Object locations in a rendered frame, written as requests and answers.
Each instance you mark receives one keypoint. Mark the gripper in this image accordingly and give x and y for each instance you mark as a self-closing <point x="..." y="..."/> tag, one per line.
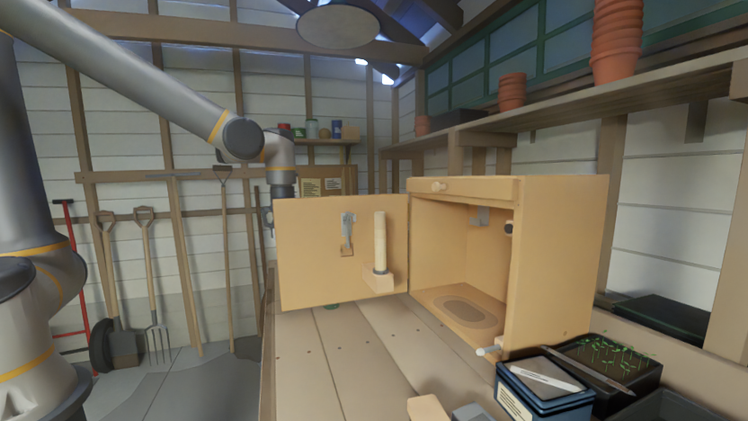
<point x="282" y="192"/>

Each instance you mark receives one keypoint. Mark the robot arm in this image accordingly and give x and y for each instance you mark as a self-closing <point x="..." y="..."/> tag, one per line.
<point x="117" y="70"/>

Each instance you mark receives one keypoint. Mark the grey elbow catch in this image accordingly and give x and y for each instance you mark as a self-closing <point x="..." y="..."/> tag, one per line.
<point x="348" y="225"/>

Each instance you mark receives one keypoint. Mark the wooden cabinet door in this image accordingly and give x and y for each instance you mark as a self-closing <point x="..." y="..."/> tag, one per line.
<point x="309" y="275"/>

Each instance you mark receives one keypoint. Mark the pale wooden dibber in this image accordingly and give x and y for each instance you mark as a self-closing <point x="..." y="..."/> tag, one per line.
<point x="380" y="240"/>

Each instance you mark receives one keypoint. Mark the pale wooden cabinet knob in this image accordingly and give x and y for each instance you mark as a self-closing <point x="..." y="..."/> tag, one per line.
<point x="438" y="186"/>

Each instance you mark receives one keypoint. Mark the dark round cabinet knob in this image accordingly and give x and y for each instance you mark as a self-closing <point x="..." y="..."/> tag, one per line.
<point x="508" y="227"/>

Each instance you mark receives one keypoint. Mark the wooden tool cabinet body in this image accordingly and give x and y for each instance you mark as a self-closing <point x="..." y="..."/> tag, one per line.
<point x="555" y="257"/>

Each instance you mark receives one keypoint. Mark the cardboard box with labels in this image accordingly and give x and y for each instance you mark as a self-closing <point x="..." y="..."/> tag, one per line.
<point x="327" y="180"/>

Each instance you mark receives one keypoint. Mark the green tin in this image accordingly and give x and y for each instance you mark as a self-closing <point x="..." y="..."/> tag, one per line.
<point x="298" y="133"/>

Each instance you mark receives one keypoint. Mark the red tin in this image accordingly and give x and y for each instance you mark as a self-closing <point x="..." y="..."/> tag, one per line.
<point x="284" y="126"/>

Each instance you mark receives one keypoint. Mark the glass jar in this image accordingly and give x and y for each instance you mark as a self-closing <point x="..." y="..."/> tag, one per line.
<point x="311" y="129"/>

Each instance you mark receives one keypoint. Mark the yellow twine ball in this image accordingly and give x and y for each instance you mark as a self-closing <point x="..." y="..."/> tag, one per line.
<point x="324" y="134"/>

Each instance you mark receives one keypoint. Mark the small green disc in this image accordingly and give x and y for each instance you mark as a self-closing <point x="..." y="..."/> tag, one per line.
<point x="331" y="306"/>

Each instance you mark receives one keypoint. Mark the blue tin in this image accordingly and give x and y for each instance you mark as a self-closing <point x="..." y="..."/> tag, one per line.
<point x="336" y="129"/>

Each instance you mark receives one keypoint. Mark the small brown box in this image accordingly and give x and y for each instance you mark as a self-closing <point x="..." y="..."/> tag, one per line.
<point x="350" y="133"/>

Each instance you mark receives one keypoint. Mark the small terracotta pot stack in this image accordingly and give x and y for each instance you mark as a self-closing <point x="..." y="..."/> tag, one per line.
<point x="422" y="126"/>

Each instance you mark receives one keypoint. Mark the black-bladed shovel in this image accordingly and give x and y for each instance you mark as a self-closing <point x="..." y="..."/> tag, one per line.
<point x="120" y="345"/>

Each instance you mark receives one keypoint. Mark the round ceiling lamp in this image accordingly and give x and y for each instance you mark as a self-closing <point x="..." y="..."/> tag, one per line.
<point x="338" y="26"/>

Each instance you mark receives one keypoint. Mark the dark tray on shelf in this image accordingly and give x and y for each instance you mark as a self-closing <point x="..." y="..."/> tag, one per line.
<point x="459" y="119"/>

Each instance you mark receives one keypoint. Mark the pale wooden block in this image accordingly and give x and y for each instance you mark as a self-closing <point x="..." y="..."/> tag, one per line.
<point x="426" y="409"/>

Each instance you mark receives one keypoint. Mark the white-tipped wooden peg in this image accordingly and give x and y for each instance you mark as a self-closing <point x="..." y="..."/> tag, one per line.
<point x="488" y="350"/>

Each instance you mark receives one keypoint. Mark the medium terracotta pot stack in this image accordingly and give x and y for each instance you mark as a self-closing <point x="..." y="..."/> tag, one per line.
<point x="512" y="90"/>

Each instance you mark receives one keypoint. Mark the grey block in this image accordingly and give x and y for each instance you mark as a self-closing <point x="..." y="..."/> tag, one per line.
<point x="470" y="413"/>

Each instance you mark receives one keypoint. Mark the green framed window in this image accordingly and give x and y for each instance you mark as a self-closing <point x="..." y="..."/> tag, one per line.
<point x="514" y="52"/>

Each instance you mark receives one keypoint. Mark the blue box with label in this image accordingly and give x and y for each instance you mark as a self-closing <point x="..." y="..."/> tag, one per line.
<point x="526" y="403"/>

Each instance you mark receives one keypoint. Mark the white plant label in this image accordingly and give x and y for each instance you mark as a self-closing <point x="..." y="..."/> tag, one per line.
<point x="543" y="378"/>

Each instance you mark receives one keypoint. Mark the dark thin garden knife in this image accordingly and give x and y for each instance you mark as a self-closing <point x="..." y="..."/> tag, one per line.
<point x="590" y="370"/>

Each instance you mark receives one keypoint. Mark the tall terracotta pot stack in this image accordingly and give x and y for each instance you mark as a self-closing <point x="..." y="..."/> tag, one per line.
<point x="616" y="41"/>

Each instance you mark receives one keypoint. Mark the black seedling tray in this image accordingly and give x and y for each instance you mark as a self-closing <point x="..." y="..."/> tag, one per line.
<point x="631" y="374"/>

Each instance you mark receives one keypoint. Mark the black flat tray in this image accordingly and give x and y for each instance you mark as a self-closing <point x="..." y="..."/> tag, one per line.
<point x="660" y="318"/>

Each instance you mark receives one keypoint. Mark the empty black tray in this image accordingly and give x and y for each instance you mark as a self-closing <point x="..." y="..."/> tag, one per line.
<point x="660" y="406"/>

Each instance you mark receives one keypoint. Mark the small wooden wall shelf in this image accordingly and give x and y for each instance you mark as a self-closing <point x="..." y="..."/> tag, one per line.
<point x="327" y="142"/>

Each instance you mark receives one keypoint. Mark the grey catch keeper bracket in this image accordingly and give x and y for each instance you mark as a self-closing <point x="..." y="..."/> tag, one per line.
<point x="481" y="217"/>

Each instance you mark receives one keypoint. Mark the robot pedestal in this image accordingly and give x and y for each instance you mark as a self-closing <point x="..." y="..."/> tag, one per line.
<point x="80" y="397"/>

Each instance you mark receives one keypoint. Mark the long wooden wall shelf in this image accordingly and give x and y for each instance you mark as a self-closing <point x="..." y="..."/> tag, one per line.
<point x="584" y="102"/>

